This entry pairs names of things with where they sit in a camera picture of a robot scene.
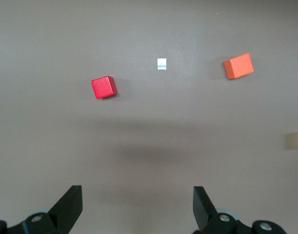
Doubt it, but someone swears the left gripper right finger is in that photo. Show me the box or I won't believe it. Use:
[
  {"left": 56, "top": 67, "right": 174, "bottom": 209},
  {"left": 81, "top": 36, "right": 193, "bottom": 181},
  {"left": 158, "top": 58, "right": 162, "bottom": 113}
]
[{"left": 193, "top": 186, "right": 286, "bottom": 234}]

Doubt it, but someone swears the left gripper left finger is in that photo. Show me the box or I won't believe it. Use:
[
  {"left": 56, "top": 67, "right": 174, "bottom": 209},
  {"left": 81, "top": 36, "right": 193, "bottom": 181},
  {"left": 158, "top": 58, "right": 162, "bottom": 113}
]
[{"left": 0, "top": 185, "right": 83, "bottom": 234}]

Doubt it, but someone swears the orange wooden cube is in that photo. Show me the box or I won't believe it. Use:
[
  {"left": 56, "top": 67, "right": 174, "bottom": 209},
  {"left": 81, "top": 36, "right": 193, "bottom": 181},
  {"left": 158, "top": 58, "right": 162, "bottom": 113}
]
[{"left": 223, "top": 53, "right": 255, "bottom": 79}]

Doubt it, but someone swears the red wooden cube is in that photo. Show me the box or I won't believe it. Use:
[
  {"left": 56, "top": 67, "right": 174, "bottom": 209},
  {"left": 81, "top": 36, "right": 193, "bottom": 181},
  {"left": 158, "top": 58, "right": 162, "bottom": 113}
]
[{"left": 91, "top": 76, "right": 118, "bottom": 99}]

